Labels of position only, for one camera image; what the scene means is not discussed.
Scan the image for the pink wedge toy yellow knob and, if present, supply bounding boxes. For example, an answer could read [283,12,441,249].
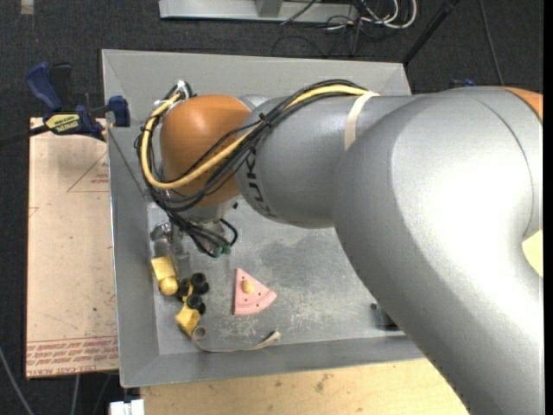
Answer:
[232,267,278,317]

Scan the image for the grey metal bin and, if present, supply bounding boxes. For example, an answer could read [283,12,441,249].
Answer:
[101,48,427,389]

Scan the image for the yellow toy vehicle black wheels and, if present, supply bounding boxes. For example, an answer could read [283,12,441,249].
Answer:
[149,255,212,335]

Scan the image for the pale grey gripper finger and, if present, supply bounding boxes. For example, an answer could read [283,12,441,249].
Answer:
[175,240,193,283]
[154,235,174,260]

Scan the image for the beige cord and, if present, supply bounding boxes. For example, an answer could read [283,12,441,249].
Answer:
[191,325,283,354]

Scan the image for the brown cardboard board red print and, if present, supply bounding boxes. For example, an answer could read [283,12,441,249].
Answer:
[25,117,120,380]

